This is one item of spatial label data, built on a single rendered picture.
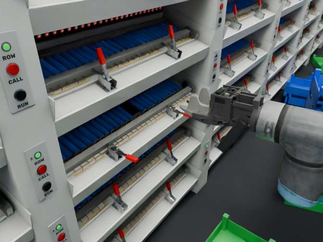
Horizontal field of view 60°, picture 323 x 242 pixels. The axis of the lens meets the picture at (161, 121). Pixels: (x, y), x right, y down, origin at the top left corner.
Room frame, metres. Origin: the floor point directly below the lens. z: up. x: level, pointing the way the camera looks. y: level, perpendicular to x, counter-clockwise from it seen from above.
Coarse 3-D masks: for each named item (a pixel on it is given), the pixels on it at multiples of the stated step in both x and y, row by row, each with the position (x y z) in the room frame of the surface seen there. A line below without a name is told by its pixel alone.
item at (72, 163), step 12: (180, 96) 0.88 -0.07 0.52; (156, 108) 0.78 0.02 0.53; (144, 120) 0.72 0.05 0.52; (156, 120) 0.74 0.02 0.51; (120, 132) 0.64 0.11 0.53; (132, 132) 0.67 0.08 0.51; (96, 144) 0.58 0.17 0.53; (120, 144) 0.61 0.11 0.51; (84, 156) 0.54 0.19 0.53; (72, 168) 0.51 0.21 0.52
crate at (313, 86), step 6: (318, 72) 1.03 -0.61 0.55; (312, 78) 1.05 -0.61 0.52; (318, 78) 1.03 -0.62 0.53; (312, 84) 1.02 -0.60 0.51; (318, 84) 1.04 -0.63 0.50; (312, 90) 0.99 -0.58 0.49; (318, 90) 0.90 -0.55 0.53; (312, 96) 0.96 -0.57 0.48; (318, 96) 0.87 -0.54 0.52; (318, 102) 0.86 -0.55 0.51; (318, 108) 0.86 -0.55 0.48
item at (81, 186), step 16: (176, 80) 1.00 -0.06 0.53; (192, 80) 0.96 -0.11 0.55; (160, 128) 0.72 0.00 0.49; (128, 144) 0.63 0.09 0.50; (144, 144) 0.64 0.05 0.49; (112, 160) 0.56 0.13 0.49; (128, 160) 0.60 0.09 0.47; (80, 176) 0.50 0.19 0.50; (96, 176) 0.51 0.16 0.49; (112, 176) 0.55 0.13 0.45; (80, 192) 0.46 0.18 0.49
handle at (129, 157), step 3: (117, 150) 0.58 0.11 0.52; (117, 153) 0.57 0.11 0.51; (120, 153) 0.57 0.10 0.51; (123, 153) 0.57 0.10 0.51; (123, 156) 0.56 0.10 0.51; (126, 156) 0.55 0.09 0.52; (129, 156) 0.55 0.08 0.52; (132, 156) 0.55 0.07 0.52; (129, 159) 0.54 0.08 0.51; (132, 159) 0.54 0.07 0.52; (135, 159) 0.53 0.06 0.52; (138, 159) 0.54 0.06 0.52; (135, 162) 0.53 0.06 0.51
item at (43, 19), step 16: (32, 0) 0.47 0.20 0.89; (48, 0) 0.49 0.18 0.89; (64, 0) 0.50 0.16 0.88; (80, 0) 0.52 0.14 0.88; (96, 0) 0.55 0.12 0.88; (112, 0) 0.58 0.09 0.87; (128, 0) 0.62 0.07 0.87; (144, 0) 0.67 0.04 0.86; (160, 0) 0.72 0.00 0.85; (176, 0) 0.78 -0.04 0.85; (32, 16) 0.45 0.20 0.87; (48, 16) 0.47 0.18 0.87; (64, 16) 0.50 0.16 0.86; (80, 16) 0.52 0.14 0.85; (96, 16) 0.56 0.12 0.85; (112, 16) 0.59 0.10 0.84
